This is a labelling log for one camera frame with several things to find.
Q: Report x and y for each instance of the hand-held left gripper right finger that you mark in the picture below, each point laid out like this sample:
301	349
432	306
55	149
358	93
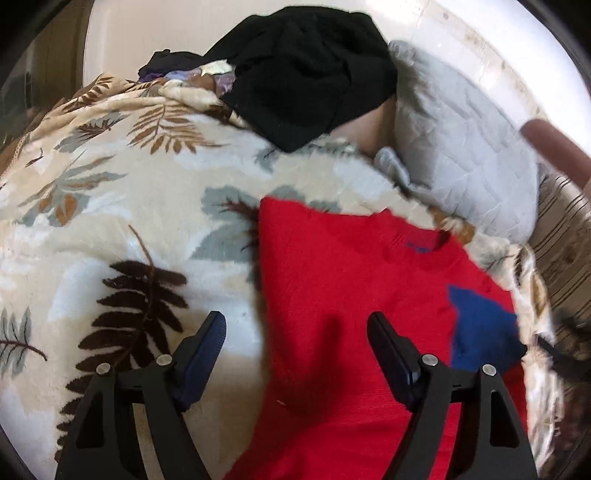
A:
392	355

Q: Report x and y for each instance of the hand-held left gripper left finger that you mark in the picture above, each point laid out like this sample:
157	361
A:
205	355

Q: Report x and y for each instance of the red and blue sweater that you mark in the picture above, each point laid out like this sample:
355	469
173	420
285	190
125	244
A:
332	277

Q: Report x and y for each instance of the brown striped bedsheet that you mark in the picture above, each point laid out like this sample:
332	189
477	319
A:
565	249

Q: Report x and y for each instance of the leaf print fleece blanket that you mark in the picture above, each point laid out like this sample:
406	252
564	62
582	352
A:
115	221

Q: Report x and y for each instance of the blurred brown bar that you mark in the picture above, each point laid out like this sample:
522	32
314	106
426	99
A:
556	145

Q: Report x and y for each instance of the grey quilted pillow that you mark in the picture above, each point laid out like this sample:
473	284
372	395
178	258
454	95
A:
461	152

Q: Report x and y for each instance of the purple patterned cloth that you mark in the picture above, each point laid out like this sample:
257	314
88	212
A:
184	74

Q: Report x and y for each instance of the black garment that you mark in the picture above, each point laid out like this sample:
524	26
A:
304	74

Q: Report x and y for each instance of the wooden door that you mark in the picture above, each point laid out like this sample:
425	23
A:
55	55

